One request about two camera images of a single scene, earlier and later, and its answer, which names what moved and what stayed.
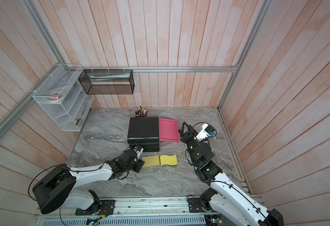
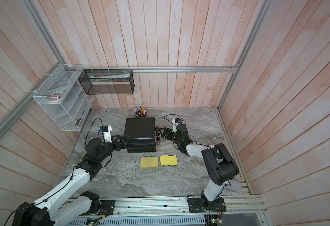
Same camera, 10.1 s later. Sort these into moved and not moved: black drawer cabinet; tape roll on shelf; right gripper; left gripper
Moved: left gripper; right gripper
Not moved: tape roll on shelf; black drawer cabinet
